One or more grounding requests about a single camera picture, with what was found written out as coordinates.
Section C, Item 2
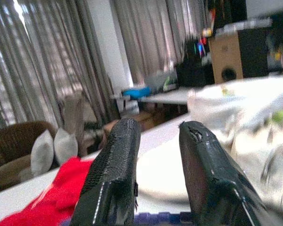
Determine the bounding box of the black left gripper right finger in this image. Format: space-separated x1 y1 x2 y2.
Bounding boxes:
178 121 274 226

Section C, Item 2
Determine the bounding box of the long grey striped curtain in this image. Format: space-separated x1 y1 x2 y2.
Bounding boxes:
0 0 120 132
113 0 205 85

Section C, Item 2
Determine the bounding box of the brown armchair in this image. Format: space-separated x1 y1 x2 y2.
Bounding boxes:
0 121 58 195

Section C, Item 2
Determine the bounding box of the crumpled white laundry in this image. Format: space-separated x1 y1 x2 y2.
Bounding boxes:
187 75 283 212

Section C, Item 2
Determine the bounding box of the white low table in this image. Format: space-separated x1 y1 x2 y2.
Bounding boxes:
110 87 194 111

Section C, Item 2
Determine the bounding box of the grey pillow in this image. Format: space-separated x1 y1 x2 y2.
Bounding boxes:
53 128 79 165
30 129 55 176

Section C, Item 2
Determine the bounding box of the wooden loudspeaker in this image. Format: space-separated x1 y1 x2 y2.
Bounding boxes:
208 32 245 84

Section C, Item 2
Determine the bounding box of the black shelf unit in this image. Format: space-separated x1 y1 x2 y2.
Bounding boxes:
204 0 283 85

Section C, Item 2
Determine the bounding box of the purple foam mat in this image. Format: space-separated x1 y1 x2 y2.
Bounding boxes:
133 211 194 226

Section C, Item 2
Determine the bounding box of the red shirt white trim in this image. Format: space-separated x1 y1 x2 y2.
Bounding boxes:
0 156 95 226

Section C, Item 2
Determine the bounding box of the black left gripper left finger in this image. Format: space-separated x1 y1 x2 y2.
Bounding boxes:
70 117 142 226

